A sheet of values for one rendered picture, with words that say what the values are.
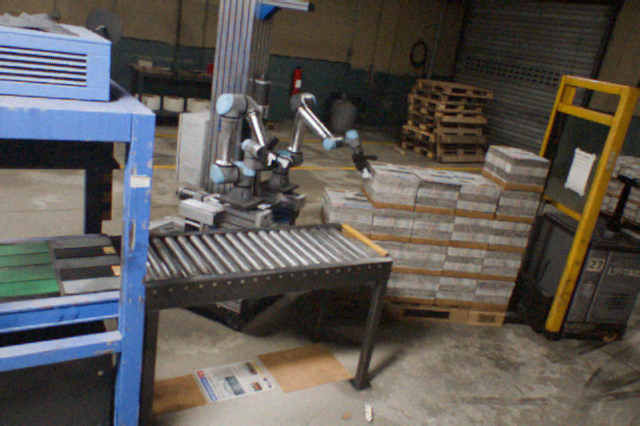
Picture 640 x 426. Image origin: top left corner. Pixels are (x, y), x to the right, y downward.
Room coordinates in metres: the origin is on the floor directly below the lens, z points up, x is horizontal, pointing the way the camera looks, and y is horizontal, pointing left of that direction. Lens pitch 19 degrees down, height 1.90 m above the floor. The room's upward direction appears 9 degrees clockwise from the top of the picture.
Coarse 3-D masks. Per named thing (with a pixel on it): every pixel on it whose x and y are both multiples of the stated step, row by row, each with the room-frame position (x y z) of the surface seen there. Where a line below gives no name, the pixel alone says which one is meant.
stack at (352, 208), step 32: (352, 192) 3.76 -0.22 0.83; (352, 224) 3.44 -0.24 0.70; (384, 224) 3.49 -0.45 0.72; (416, 224) 3.53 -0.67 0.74; (448, 224) 3.58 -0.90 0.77; (480, 224) 3.62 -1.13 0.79; (384, 256) 3.49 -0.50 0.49; (416, 256) 3.53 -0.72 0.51; (448, 256) 3.59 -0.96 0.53; (480, 256) 3.63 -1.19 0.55; (352, 288) 3.46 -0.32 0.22; (416, 288) 3.54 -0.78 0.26; (448, 288) 3.59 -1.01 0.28; (416, 320) 3.56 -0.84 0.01; (448, 320) 3.61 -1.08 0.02
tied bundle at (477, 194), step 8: (456, 176) 3.81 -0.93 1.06; (464, 176) 3.85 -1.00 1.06; (472, 176) 3.89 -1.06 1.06; (480, 176) 3.94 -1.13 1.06; (464, 184) 3.61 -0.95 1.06; (472, 184) 3.64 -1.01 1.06; (480, 184) 3.68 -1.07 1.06; (488, 184) 3.72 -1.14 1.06; (464, 192) 3.59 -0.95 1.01; (472, 192) 3.60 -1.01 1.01; (480, 192) 3.61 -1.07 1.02; (488, 192) 3.61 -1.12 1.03; (496, 192) 3.63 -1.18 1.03; (464, 200) 3.59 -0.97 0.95; (472, 200) 3.60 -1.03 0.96; (480, 200) 3.61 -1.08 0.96; (488, 200) 3.62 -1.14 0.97; (496, 200) 3.63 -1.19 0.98; (456, 208) 3.58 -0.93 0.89; (464, 208) 3.59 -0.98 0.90; (472, 208) 3.60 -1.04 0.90; (480, 208) 3.61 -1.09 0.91; (488, 208) 3.62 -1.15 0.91
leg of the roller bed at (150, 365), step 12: (144, 312) 2.02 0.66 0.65; (156, 312) 2.00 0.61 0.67; (144, 324) 2.01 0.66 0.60; (156, 324) 2.00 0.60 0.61; (144, 336) 2.00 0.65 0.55; (156, 336) 2.01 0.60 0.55; (144, 348) 1.99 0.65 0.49; (156, 348) 2.01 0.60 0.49; (144, 360) 1.99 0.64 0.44; (144, 372) 1.98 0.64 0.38; (144, 384) 1.98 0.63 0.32; (144, 396) 1.99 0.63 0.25; (144, 408) 1.99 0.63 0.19; (144, 420) 1.99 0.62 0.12
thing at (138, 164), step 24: (144, 120) 1.76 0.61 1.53; (144, 144) 1.76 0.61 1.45; (144, 168) 1.76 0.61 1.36; (144, 192) 1.76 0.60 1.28; (144, 216) 1.77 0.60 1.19; (144, 240) 1.77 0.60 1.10; (120, 264) 1.80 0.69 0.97; (144, 264) 1.77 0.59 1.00; (120, 288) 1.79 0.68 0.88; (144, 288) 1.78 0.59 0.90; (120, 312) 1.79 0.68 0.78; (120, 360) 1.76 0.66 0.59; (120, 384) 1.74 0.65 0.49; (120, 408) 1.74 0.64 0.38
